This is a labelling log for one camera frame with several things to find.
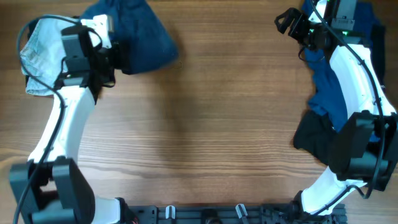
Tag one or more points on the folded light blue jeans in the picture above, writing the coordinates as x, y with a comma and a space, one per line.
44, 51

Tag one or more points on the blue garment in pile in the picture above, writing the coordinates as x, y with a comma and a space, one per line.
328, 101

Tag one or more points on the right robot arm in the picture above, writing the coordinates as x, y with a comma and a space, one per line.
351, 126

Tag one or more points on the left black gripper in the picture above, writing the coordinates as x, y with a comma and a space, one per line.
117, 48

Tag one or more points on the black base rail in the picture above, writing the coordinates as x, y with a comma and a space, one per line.
260, 214

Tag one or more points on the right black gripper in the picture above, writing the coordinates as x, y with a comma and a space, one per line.
289, 16

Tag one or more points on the black garment under pile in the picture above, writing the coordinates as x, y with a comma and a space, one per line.
313, 135

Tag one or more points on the navy blue shorts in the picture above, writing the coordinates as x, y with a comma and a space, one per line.
151, 46

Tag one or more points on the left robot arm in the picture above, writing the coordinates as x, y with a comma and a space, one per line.
49, 187

